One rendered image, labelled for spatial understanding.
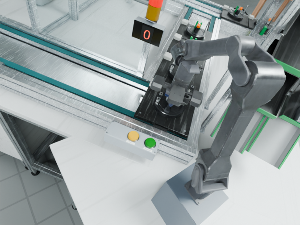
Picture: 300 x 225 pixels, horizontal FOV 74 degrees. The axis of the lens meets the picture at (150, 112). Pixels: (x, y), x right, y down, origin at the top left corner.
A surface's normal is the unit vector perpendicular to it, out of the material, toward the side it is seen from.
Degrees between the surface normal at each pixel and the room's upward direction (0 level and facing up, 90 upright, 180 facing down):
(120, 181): 0
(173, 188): 0
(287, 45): 25
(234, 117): 90
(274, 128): 45
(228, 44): 90
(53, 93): 0
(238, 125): 74
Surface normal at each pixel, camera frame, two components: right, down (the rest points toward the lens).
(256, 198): 0.22, -0.62
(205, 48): -0.96, 0.02
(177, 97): 0.08, -0.37
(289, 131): -0.17, 0.00
